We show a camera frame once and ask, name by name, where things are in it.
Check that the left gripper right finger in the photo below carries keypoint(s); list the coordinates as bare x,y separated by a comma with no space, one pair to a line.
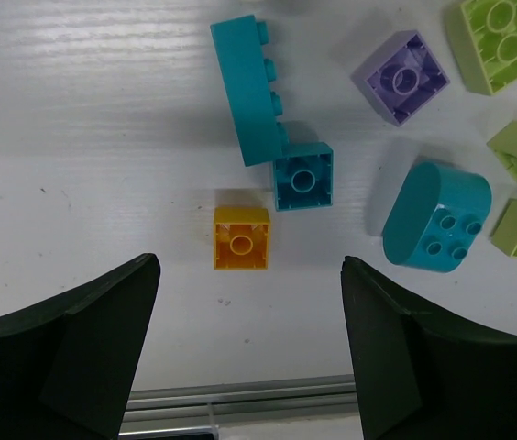
421,371

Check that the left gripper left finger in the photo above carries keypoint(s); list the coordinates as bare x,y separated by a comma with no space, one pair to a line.
67,364

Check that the teal rounded lego brick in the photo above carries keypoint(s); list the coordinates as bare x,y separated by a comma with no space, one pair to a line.
437,215

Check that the orange square lego brick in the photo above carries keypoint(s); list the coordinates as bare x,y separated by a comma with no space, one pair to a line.
241,238

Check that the teal square lego brick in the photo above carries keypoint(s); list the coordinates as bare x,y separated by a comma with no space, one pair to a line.
303,178

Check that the teal long lego brick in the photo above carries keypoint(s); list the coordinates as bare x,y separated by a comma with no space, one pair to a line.
247,75

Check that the purple square lego brick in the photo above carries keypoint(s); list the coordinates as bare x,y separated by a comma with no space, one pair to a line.
400,77

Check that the green long lego brick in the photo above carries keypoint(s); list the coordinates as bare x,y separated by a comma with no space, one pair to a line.
482,35

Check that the aluminium rail front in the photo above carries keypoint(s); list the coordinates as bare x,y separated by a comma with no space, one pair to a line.
201,412

